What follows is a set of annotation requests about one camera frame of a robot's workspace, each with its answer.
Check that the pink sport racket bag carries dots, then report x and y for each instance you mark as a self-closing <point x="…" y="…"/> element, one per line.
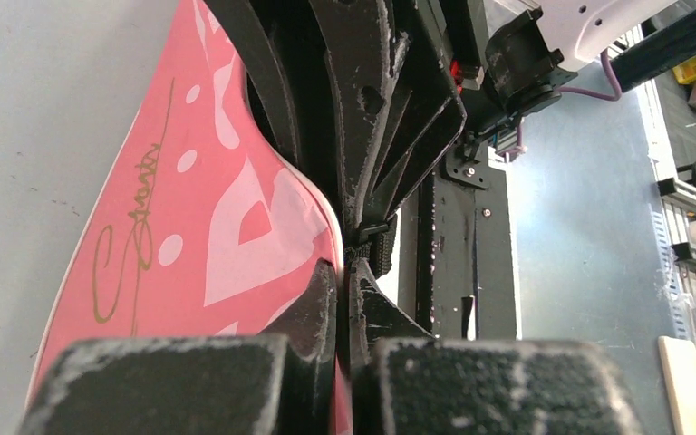
<point x="208" y="224"/>

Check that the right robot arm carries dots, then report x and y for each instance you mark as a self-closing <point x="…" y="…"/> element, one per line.
<point x="519" y="69"/>

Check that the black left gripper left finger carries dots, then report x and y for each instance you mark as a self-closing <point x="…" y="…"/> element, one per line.
<point x="279" y="381"/>

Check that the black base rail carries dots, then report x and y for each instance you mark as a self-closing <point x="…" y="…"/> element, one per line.
<point x="467" y="286"/>

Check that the yellow box background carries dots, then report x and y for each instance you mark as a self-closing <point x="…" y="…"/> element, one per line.
<point x="685" y="72"/>

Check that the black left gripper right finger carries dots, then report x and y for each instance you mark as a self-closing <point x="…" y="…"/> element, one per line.
<point x="405" y="381"/>

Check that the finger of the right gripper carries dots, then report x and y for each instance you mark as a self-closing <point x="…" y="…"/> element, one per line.
<point x="365" y="43"/>
<point x="426" y="114"/>

